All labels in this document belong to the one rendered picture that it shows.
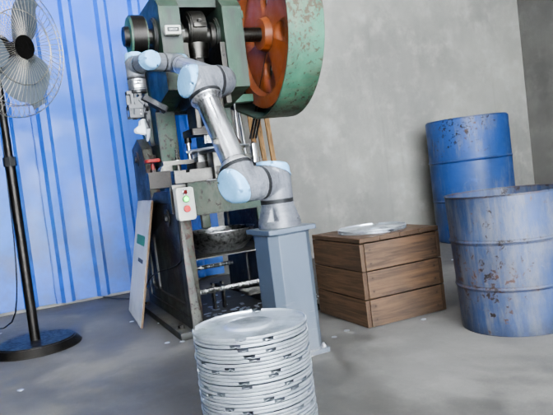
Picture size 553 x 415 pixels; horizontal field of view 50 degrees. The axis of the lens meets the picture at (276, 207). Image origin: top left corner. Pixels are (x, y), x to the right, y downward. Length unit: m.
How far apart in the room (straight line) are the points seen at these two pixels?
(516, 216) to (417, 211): 2.81
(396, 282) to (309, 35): 1.13
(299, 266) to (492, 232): 0.65
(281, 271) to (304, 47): 1.11
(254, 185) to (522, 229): 0.88
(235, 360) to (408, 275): 1.16
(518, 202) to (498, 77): 3.50
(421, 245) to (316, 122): 2.13
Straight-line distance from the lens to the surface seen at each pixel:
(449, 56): 5.21
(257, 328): 1.48
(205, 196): 2.60
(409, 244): 2.44
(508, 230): 2.09
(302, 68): 2.74
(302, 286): 2.06
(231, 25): 2.88
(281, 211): 2.03
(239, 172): 1.95
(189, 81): 2.11
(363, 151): 4.59
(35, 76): 2.90
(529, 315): 2.16
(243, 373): 1.43
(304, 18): 2.71
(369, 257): 2.34
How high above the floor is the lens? 0.63
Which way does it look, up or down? 3 degrees down
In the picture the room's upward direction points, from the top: 7 degrees counter-clockwise
